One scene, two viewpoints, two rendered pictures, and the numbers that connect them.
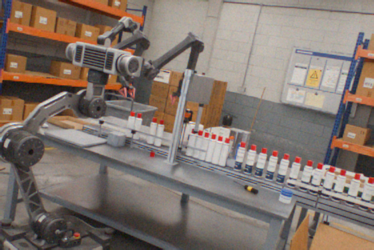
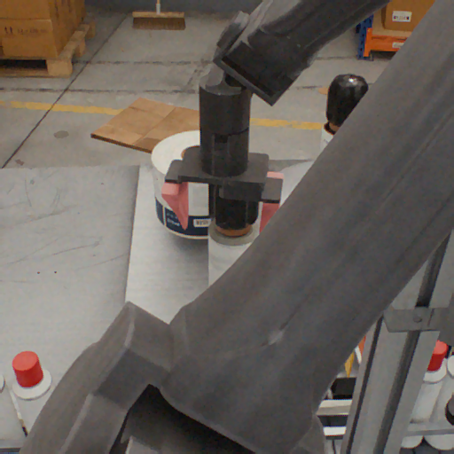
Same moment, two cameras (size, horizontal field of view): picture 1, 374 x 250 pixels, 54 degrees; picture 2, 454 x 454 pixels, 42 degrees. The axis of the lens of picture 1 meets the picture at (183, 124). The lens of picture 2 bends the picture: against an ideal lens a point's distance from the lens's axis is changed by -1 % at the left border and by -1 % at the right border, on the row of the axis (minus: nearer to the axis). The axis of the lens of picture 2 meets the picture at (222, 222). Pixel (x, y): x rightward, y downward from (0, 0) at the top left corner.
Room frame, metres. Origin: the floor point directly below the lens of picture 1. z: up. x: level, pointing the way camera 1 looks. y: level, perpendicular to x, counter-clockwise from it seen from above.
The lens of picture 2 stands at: (2.28, 0.33, 1.68)
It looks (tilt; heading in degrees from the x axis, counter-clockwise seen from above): 38 degrees down; 335
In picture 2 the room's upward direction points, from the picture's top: straight up
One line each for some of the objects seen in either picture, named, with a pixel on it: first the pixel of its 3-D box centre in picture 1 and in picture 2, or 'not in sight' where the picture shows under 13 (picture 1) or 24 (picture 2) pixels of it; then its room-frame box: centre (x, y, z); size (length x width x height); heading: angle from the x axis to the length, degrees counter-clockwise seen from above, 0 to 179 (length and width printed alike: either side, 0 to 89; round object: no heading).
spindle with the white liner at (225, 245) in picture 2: (184, 127); (233, 244); (2.97, -0.01, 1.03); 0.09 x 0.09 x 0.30
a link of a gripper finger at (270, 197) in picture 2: not in sight; (251, 203); (2.80, 0.05, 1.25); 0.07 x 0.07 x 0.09; 56
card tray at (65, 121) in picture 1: (71, 122); not in sight; (3.06, 0.94, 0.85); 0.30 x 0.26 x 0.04; 68
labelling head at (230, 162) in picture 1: (236, 148); not in sight; (2.61, -0.40, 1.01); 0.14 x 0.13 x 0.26; 68
